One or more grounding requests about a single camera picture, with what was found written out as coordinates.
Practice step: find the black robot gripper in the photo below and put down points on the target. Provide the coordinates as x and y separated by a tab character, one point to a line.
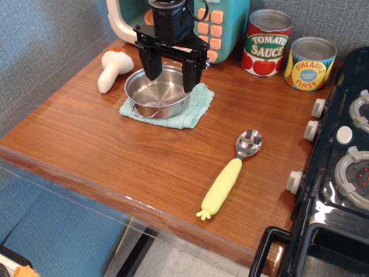
172	35

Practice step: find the white plush toy mushroom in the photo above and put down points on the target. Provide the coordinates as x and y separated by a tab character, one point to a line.
115	61

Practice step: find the small stainless steel pot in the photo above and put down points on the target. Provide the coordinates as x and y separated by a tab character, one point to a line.
161	98

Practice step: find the light teal folded cloth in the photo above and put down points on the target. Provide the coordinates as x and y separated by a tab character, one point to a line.
199	103

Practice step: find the teal toy microwave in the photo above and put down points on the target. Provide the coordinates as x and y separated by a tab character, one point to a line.
223	27

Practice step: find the tomato sauce can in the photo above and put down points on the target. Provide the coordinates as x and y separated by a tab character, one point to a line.
267	37

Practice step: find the pineapple slices can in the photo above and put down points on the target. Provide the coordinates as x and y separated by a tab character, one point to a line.
309	63

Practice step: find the black toy stove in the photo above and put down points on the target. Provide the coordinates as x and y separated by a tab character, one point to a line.
329	234

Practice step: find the orange furry object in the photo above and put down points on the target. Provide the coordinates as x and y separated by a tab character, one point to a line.
25	271

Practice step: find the yellow handled metal spoon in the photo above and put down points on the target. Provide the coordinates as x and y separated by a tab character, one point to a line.
247	144

